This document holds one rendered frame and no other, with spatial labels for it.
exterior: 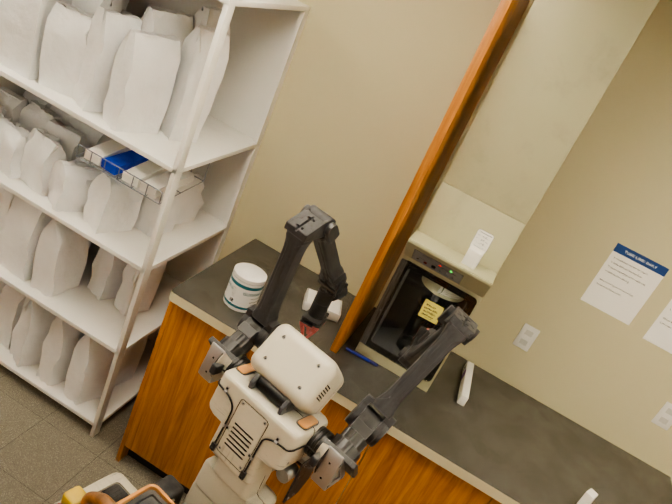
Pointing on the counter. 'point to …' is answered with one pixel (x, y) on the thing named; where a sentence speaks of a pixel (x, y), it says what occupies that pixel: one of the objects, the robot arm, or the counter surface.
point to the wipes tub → (244, 286)
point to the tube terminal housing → (438, 220)
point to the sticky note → (431, 311)
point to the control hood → (483, 277)
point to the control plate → (437, 266)
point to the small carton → (473, 257)
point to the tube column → (543, 99)
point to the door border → (383, 301)
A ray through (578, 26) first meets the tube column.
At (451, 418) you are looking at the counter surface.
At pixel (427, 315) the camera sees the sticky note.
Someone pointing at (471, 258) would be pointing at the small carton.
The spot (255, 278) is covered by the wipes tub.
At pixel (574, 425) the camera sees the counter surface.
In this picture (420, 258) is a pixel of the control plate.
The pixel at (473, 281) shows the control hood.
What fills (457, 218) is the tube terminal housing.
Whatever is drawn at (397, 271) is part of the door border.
